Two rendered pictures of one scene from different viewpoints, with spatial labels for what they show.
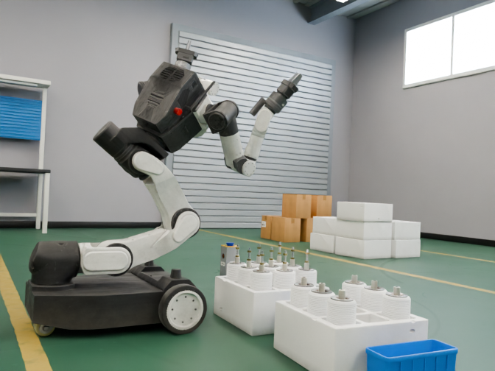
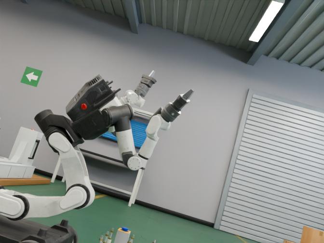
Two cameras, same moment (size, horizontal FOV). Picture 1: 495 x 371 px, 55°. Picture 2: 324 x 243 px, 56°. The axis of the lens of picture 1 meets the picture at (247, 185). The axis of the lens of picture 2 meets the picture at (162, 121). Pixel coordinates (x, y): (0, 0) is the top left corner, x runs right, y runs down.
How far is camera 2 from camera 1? 135 cm
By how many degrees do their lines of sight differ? 35
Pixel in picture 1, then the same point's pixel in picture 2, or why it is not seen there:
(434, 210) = not seen: outside the picture
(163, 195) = (66, 169)
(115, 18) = (210, 83)
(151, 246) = (45, 206)
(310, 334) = not seen: outside the picture
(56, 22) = (174, 83)
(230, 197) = (272, 220)
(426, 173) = not seen: outside the picture
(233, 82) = (290, 133)
